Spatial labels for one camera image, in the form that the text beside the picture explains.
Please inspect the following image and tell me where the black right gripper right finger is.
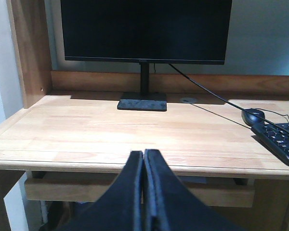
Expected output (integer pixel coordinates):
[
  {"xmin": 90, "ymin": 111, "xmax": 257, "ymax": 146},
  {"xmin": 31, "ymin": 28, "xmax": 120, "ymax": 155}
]
[{"xmin": 144, "ymin": 149, "xmax": 242, "ymax": 231}]

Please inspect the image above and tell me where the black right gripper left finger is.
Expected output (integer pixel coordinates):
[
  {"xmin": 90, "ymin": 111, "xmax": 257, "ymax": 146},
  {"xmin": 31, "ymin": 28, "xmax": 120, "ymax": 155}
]
[{"xmin": 58, "ymin": 151, "xmax": 143, "ymax": 231}]

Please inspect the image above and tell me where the wooden keyboard tray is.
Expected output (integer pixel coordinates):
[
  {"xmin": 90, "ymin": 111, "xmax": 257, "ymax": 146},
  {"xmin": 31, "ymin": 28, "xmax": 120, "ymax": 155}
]
[{"xmin": 25, "ymin": 172, "xmax": 255, "ymax": 208}]

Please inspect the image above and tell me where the wooden desk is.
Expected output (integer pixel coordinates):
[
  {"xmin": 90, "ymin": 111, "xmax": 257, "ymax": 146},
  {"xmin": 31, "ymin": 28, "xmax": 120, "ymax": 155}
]
[{"xmin": 0, "ymin": 0, "xmax": 289, "ymax": 231}]

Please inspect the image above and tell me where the black computer mouse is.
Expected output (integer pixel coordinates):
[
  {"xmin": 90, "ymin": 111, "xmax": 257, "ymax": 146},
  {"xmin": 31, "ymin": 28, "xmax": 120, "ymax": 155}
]
[{"xmin": 241, "ymin": 108, "xmax": 265, "ymax": 127}]

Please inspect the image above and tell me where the black keyboard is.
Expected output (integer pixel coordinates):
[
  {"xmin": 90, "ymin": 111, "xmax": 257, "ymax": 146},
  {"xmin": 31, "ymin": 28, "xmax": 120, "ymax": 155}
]
[{"xmin": 251, "ymin": 123, "xmax": 289, "ymax": 166}]

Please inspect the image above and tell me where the black computer monitor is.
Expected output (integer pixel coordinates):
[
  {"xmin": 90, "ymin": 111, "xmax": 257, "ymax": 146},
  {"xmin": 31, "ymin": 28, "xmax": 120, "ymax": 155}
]
[{"xmin": 60, "ymin": 0, "xmax": 232, "ymax": 112}]

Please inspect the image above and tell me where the thin black mouse cable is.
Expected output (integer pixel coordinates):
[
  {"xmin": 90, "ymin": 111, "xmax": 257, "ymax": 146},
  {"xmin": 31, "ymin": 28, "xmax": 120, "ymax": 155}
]
[{"xmin": 190, "ymin": 102, "xmax": 289, "ymax": 135}]

